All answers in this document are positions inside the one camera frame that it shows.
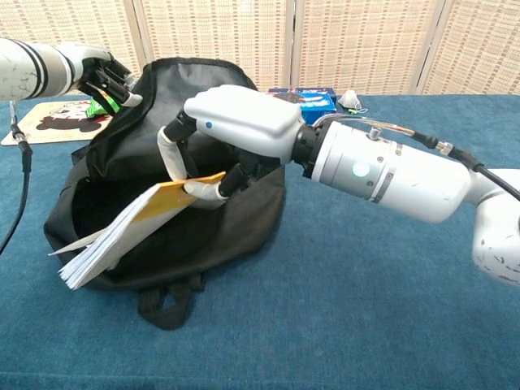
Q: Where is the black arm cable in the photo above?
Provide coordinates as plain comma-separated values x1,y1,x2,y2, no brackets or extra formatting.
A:
320,115,520,202
0,100,33,255

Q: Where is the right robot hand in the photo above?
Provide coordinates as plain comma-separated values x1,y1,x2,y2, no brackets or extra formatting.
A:
156,84,306,210

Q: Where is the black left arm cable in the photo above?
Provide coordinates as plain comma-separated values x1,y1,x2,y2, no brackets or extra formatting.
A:
0,100,33,255

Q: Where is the white yellow-edged notebook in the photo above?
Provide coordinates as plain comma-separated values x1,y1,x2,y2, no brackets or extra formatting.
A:
47,171,228,291

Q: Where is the white tea bag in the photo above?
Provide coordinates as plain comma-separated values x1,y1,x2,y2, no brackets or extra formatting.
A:
337,89,369,115

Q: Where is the green snack bag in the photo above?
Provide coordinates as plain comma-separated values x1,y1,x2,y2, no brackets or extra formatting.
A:
87,91,121,119

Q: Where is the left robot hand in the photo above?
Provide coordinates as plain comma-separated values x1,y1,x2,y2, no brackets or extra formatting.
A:
55,41,144,115

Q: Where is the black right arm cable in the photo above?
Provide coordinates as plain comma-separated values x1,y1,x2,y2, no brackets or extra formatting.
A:
320,115,520,202

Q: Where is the black fabric backpack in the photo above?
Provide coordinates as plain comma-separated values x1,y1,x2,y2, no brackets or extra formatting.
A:
42,57,288,331

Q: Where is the woven folding screen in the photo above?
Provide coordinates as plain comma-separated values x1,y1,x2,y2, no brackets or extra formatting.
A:
0,0,520,102

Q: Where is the cartoon printed mouse pad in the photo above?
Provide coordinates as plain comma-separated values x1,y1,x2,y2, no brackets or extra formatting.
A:
0,100,111,147

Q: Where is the blue cookie box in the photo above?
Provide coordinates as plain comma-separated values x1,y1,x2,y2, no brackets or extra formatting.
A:
267,86,338,125

